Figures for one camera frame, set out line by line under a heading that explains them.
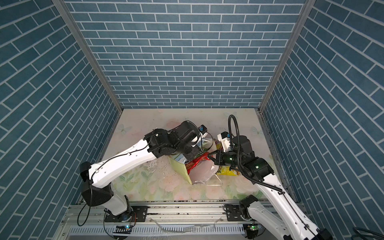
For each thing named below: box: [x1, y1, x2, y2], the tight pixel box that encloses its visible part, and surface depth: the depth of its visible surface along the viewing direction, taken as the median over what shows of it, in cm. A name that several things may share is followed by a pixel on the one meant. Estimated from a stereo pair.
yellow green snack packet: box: [216, 165, 241, 177], surface depth 86 cm
